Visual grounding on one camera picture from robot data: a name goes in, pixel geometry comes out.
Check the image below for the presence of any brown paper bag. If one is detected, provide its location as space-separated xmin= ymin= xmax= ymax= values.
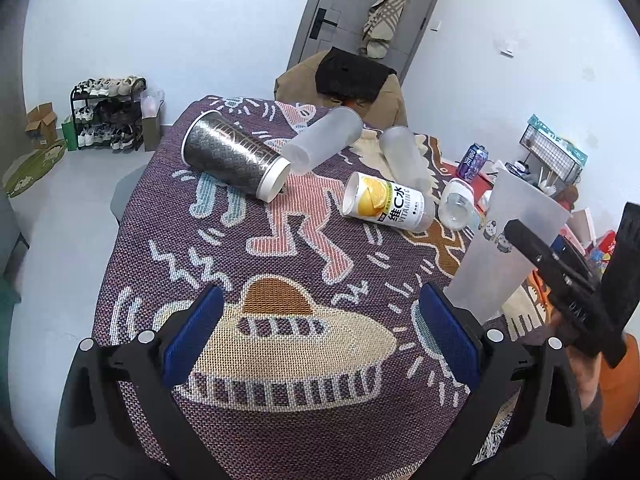
xmin=139 ymin=87 xmax=165 ymax=152

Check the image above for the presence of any silver patterned cup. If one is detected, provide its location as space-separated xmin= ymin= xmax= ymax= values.
xmin=182 ymin=109 xmax=292 ymax=204

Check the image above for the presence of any chair with brown coat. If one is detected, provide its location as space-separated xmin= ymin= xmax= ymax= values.
xmin=274 ymin=47 xmax=409 ymax=129

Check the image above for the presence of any group of sneakers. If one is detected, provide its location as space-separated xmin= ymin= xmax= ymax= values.
xmin=74 ymin=76 xmax=147 ymax=152

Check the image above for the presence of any wide frosted plastic cup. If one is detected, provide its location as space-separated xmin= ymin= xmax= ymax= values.
xmin=280 ymin=106 xmax=364 ymax=177

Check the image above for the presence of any teal packet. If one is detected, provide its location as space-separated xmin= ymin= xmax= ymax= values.
xmin=527 ymin=114 xmax=589 ymax=167

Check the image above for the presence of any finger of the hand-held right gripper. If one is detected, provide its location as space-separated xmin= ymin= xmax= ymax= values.
xmin=600 ymin=202 xmax=640 ymax=332
xmin=503 ymin=218 xmax=629 ymax=368

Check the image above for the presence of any small clear plastic cup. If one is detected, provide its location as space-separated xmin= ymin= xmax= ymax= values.
xmin=438 ymin=177 xmax=484 ymax=231

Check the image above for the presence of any green bag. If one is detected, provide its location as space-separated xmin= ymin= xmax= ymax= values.
xmin=60 ymin=114 xmax=79 ymax=152

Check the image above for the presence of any black cloth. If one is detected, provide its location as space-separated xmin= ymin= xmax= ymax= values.
xmin=315 ymin=46 xmax=398 ymax=102

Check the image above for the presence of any printed blanket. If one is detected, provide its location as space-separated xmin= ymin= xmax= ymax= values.
xmin=94 ymin=94 xmax=553 ymax=467

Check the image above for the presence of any plaid scarf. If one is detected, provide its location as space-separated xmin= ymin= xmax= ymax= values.
xmin=360 ymin=0 xmax=427 ymax=59

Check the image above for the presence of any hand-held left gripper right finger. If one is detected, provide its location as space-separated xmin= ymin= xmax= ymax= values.
xmin=419 ymin=281 xmax=589 ymax=480

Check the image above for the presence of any cardboard box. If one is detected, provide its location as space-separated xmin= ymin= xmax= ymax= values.
xmin=25 ymin=102 xmax=59 ymax=149

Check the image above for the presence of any purple soda can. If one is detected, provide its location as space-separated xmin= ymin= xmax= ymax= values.
xmin=457 ymin=143 xmax=489 ymax=181

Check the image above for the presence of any black wire basket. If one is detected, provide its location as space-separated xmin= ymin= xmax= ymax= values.
xmin=517 ymin=124 xmax=584 ymax=184

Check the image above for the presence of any green floor mat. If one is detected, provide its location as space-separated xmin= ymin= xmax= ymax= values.
xmin=2 ymin=138 xmax=68 ymax=199

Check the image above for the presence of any red packaging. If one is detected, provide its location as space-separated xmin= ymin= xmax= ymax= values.
xmin=582 ymin=229 xmax=618 ymax=266

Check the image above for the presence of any black shoe rack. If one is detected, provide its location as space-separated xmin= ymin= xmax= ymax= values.
xmin=70 ymin=77 xmax=147 ymax=152

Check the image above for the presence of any lemon label cup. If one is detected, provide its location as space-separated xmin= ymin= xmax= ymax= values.
xmin=340 ymin=170 xmax=435 ymax=233

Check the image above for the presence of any black door handle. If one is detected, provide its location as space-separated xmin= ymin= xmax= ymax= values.
xmin=308 ymin=8 xmax=338 ymax=40

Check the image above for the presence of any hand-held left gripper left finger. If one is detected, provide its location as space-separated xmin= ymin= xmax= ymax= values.
xmin=55 ymin=284 xmax=227 ymax=480

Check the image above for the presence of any narrow frosted plastic cup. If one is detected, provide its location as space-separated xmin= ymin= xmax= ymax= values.
xmin=378 ymin=125 xmax=434 ymax=197

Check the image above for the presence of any frosted cup with cartoon print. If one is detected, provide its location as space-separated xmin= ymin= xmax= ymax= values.
xmin=444 ymin=167 xmax=572 ymax=322

